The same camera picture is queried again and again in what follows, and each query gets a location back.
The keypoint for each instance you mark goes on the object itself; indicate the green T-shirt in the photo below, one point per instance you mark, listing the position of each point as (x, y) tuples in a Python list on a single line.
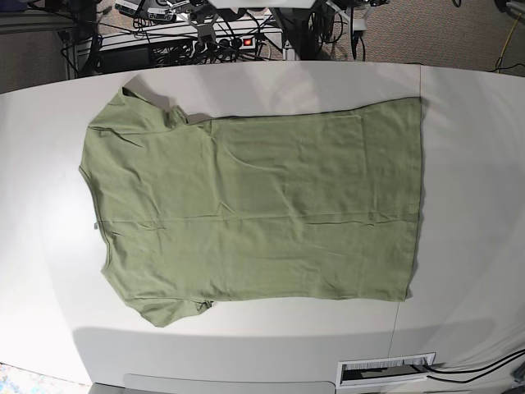
[(322, 205)]

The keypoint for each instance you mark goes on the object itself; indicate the black foot pedal left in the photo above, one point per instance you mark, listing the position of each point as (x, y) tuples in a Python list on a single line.
[(128, 7)]

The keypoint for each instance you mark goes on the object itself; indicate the white desk frame with cables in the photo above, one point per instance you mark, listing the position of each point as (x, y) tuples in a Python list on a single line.
[(104, 41)]

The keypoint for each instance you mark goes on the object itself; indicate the black foot pedal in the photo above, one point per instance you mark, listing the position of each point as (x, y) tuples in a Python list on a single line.
[(161, 17), (128, 7)]

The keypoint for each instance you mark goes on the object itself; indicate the table cable grommet slot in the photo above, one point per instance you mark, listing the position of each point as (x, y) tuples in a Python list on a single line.
[(383, 372)]

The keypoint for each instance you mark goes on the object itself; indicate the black foot pedal middle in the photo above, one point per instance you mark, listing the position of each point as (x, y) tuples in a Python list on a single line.
[(161, 17)]

